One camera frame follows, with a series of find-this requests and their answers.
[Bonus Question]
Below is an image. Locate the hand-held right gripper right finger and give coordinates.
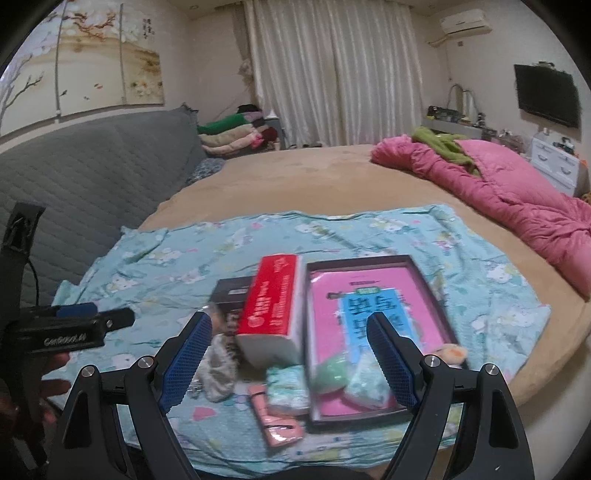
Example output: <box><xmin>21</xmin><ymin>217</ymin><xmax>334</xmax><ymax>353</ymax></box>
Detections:
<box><xmin>367</xmin><ymin>311</ymin><xmax>536</xmax><ymax>480</ymax></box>

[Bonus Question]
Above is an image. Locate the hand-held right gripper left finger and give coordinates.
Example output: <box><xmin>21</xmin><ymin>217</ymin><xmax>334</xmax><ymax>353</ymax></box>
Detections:
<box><xmin>48</xmin><ymin>310</ymin><xmax>214</xmax><ymax>480</ymax></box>

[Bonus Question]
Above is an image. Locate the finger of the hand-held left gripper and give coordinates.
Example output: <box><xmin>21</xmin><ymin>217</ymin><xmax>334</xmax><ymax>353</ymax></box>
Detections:
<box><xmin>51</xmin><ymin>303</ymin><xmax>98</xmax><ymax>319</ymax></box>
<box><xmin>99</xmin><ymin>308</ymin><xmax>136</xmax><ymax>330</ymax></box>

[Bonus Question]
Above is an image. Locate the white green tissue pack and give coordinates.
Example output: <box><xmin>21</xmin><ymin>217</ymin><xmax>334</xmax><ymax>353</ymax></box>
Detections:
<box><xmin>344</xmin><ymin>355</ymin><xmax>393</xmax><ymax>409</ymax></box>
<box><xmin>265</xmin><ymin>364</ymin><xmax>311</xmax><ymax>416</ymax></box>

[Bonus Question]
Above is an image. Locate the plush bear with purple dress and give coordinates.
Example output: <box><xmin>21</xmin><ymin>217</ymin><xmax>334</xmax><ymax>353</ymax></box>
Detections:
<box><xmin>434</xmin><ymin>344</ymin><xmax>468</xmax><ymax>367</ymax></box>

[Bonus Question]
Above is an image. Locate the green ball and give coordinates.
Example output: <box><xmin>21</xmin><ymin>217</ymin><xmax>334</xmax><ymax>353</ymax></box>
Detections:
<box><xmin>311</xmin><ymin>355</ymin><xmax>356</xmax><ymax>393</ymax></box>

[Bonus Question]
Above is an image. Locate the dark shallow tray box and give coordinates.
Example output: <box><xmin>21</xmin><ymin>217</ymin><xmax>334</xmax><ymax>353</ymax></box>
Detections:
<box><xmin>305</xmin><ymin>254</ymin><xmax>469</xmax><ymax>425</ymax></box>

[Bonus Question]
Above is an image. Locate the person's left hand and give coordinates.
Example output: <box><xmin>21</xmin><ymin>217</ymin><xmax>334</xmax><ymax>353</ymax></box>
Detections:
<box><xmin>39</xmin><ymin>353</ymin><xmax>72</xmax><ymax>407</ymax></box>

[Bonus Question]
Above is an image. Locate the printed blue blanket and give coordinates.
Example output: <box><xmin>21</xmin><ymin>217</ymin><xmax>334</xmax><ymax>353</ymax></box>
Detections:
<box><xmin>51</xmin><ymin>203</ymin><xmax>552</xmax><ymax>460</ymax></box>

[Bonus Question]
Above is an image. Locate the black box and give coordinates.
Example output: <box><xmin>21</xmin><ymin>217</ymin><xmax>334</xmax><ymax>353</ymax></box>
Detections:
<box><xmin>210</xmin><ymin>277</ymin><xmax>254</xmax><ymax>319</ymax></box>

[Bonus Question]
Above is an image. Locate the pink book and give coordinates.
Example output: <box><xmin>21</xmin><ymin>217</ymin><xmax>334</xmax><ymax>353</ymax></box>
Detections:
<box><xmin>309</xmin><ymin>265</ymin><xmax>458</xmax><ymax>414</ymax></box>

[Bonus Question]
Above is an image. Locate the red tissue box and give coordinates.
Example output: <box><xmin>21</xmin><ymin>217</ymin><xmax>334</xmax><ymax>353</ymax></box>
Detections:
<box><xmin>235</xmin><ymin>253</ymin><xmax>305</xmax><ymax>370</ymax></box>

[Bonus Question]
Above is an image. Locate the pink packet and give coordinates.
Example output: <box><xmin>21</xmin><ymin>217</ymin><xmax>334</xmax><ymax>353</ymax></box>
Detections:
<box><xmin>247</xmin><ymin>383</ymin><xmax>305</xmax><ymax>457</ymax></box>

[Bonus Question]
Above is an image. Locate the grey quilted headboard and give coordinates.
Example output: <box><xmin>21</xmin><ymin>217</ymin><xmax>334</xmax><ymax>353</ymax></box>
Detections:
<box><xmin>0</xmin><ymin>104</ymin><xmax>206</xmax><ymax>296</ymax></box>

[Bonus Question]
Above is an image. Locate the dark floral cloth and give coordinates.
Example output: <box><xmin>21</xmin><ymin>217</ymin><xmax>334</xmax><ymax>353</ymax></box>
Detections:
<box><xmin>187</xmin><ymin>157</ymin><xmax>227</xmax><ymax>185</ymax></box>

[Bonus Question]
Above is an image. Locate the pink quilt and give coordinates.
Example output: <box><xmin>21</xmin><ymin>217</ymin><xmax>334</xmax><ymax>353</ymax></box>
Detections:
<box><xmin>372</xmin><ymin>134</ymin><xmax>591</xmax><ymax>298</ymax></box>

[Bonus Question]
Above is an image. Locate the tan bed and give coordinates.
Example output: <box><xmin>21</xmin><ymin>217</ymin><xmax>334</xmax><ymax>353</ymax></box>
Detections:
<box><xmin>136</xmin><ymin>144</ymin><xmax>591</xmax><ymax>407</ymax></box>

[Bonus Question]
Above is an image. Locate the cream folded blanket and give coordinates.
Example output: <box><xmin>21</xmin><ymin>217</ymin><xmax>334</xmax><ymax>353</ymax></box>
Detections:
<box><xmin>201</xmin><ymin>126</ymin><xmax>264</xmax><ymax>148</ymax></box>

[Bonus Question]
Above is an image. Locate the green folded blanket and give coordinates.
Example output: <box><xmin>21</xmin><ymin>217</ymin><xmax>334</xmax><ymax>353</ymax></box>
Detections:
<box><xmin>198</xmin><ymin>113</ymin><xmax>264</xmax><ymax>134</ymax></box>

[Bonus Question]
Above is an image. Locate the green garment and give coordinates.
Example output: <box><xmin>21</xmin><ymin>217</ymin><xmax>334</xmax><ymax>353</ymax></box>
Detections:
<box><xmin>411</xmin><ymin>126</ymin><xmax>481</xmax><ymax>176</ymax></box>

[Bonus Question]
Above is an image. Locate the grey dressing table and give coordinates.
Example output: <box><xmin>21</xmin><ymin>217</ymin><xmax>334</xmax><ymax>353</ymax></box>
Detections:
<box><xmin>427</xmin><ymin>106</ymin><xmax>525</xmax><ymax>151</ymax></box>

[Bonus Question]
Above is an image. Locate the white drawer cabinet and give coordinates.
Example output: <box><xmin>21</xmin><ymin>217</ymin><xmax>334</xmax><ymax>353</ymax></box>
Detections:
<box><xmin>530</xmin><ymin>134</ymin><xmax>589</xmax><ymax>197</ymax></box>

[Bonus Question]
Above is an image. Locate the white curtain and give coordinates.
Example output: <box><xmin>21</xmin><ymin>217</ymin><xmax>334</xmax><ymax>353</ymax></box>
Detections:
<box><xmin>242</xmin><ymin>0</ymin><xmax>428</xmax><ymax>148</ymax></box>

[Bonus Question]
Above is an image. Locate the black television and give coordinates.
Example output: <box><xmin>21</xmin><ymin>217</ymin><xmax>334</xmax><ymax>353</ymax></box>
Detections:
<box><xmin>514</xmin><ymin>64</ymin><xmax>580</xmax><ymax>130</ymax></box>

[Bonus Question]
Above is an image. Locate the white air conditioner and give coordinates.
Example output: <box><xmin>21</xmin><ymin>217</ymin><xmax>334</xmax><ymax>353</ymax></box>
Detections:
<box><xmin>438</xmin><ymin>4</ymin><xmax>492</xmax><ymax>37</ymax></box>

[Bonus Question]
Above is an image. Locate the black cable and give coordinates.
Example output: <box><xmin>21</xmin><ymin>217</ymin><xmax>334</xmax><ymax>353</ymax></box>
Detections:
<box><xmin>25</xmin><ymin>258</ymin><xmax>40</xmax><ymax>308</ymax></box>

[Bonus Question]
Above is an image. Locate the floral wall painting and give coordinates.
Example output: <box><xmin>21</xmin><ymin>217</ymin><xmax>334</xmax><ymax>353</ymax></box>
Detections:
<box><xmin>0</xmin><ymin>0</ymin><xmax>164</xmax><ymax>137</ymax></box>

